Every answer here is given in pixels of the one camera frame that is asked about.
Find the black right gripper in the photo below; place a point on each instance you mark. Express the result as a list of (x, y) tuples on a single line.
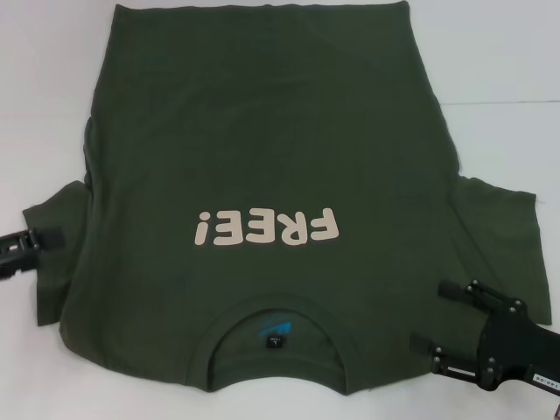
[(512, 345)]

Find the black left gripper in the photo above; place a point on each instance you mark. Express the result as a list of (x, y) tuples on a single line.
[(13, 254)]

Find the dark green FREE t-shirt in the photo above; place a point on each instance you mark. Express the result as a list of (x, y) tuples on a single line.
[(271, 131)]

